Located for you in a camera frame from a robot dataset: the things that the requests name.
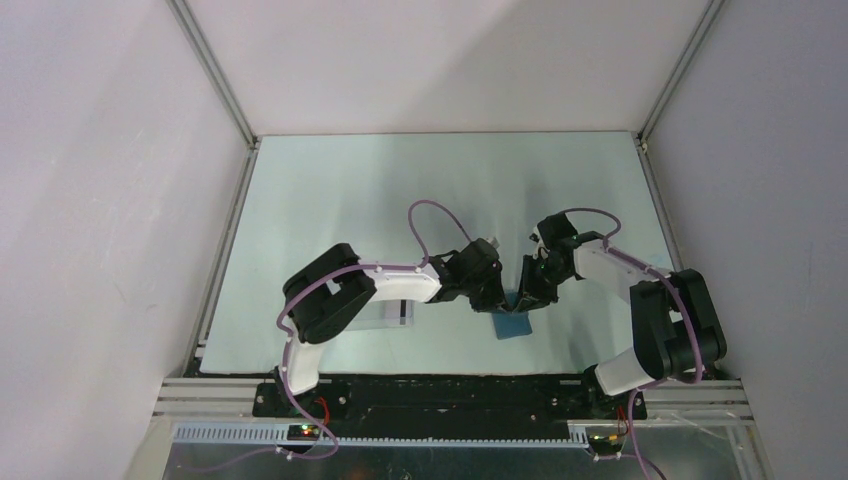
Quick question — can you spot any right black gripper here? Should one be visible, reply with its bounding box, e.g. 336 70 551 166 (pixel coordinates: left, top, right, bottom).
512 254 572 313

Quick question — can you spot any blue leather card holder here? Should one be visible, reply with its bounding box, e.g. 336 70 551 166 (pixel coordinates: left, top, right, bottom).
491 312 533 341

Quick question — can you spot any clear plastic card box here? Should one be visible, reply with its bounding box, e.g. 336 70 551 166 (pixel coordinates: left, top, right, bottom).
346 301 391 331

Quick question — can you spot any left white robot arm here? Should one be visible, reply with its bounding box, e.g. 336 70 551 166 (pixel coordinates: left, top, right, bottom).
277 238 512 417

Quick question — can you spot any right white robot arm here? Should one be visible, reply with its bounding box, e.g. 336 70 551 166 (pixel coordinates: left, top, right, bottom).
509 211 727 418

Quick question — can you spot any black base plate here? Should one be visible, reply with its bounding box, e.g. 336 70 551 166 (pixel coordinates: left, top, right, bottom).
252 374 629 441

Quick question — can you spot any aluminium frame rail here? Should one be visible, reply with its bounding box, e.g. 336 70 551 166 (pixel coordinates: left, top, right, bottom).
166 0 258 149

